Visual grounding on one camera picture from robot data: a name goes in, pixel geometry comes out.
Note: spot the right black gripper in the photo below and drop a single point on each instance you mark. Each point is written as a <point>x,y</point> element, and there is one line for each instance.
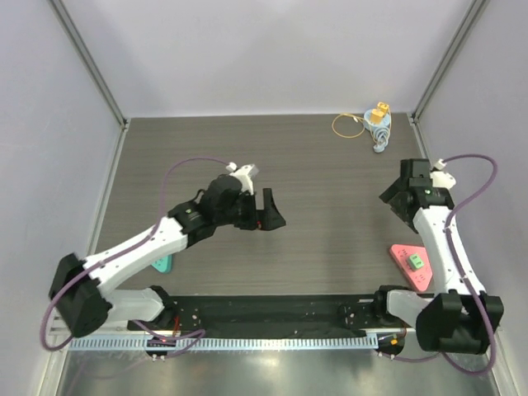
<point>401,200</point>

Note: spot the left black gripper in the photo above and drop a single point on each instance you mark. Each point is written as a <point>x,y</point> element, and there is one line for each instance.
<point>269,217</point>

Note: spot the pink triangular power socket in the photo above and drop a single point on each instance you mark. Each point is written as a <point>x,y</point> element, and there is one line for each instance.
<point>418,280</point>

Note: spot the green cube plug adapter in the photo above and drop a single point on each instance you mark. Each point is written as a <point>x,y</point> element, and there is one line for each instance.
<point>415,262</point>

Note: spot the teal triangular power socket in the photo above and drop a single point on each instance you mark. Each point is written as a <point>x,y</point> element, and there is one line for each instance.
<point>163,265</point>

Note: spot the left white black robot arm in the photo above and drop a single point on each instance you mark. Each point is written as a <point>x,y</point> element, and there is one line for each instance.
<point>86,292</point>

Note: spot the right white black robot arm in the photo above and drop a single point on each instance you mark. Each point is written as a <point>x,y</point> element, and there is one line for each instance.
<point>461,317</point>

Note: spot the yellow connector block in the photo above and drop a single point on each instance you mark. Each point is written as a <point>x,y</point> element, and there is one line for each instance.
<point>379,112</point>

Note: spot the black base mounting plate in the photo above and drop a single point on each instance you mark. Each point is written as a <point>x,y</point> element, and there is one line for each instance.
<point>281,315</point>

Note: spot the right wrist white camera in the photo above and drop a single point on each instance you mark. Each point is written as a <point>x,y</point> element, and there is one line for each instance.
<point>440,177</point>

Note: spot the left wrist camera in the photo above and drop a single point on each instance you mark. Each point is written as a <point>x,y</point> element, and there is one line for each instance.
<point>244,174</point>

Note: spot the light blue cable holder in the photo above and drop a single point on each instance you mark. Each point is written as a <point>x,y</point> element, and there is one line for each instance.
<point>379,131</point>

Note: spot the slotted cable duct strip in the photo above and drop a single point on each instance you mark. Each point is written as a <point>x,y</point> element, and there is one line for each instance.
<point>143,342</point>

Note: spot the aluminium frame rail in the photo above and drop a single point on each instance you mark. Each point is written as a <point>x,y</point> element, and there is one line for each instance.
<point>58,326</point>

